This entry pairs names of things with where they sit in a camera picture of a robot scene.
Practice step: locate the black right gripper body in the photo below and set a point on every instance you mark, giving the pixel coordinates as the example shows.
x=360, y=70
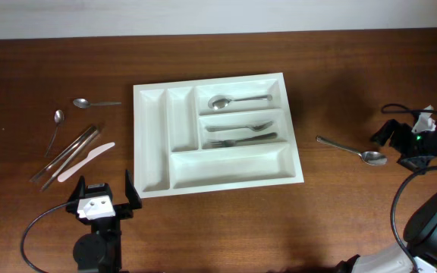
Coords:
x=410, y=144

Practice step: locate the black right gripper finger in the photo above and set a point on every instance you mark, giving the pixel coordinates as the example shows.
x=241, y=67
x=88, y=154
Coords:
x=413, y=163
x=384, y=133

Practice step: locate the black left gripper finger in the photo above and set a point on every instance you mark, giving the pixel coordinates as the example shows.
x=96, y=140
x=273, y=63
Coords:
x=132, y=195
x=79, y=191

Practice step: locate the steel fork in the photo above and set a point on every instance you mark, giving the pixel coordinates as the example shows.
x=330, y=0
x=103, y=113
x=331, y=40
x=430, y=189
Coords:
x=255, y=128
x=230, y=143

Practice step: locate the steel tablespoon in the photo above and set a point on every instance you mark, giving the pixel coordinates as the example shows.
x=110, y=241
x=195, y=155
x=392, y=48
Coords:
x=369, y=157
x=219, y=102

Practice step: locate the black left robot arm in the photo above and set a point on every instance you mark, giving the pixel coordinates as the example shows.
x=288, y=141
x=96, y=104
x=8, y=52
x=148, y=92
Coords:
x=100, y=249

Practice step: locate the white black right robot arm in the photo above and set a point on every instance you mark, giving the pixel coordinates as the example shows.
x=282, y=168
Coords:
x=415, y=248

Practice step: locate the white plastic knife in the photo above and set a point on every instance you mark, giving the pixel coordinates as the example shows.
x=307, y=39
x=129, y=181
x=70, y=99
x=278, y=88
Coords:
x=91, y=155

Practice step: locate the small teaspoon far left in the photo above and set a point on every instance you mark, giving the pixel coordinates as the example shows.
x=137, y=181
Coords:
x=58, y=119

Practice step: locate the small teaspoon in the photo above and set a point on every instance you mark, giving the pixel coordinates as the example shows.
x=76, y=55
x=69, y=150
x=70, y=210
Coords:
x=58, y=119
x=84, y=103

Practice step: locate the white plastic cutlery tray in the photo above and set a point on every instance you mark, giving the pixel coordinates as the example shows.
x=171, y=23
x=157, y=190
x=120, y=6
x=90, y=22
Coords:
x=172, y=153

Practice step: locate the small teaspoon upper left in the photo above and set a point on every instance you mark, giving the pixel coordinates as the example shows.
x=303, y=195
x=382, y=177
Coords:
x=84, y=103

